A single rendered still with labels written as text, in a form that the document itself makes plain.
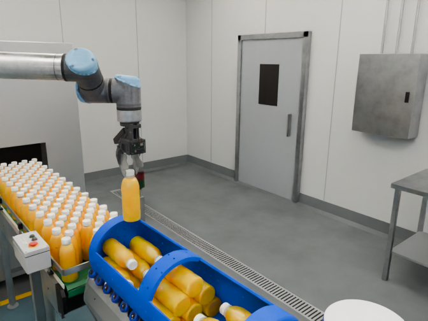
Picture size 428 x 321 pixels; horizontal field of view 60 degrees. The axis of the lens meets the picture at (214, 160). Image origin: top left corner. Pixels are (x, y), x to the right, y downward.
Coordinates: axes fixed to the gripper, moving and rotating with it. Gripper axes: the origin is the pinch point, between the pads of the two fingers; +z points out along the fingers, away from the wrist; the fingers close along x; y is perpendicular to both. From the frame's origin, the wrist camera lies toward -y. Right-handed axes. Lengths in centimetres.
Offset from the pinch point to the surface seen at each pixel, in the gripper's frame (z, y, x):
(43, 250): 37, -29, -27
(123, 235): 32.1, -10.7, 1.6
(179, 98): 22, -416, 322
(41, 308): 70, -37, -29
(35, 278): 53, -37, -30
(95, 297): 57, -12, -13
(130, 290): 33.9, 24.4, -14.4
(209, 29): -91, -353, 335
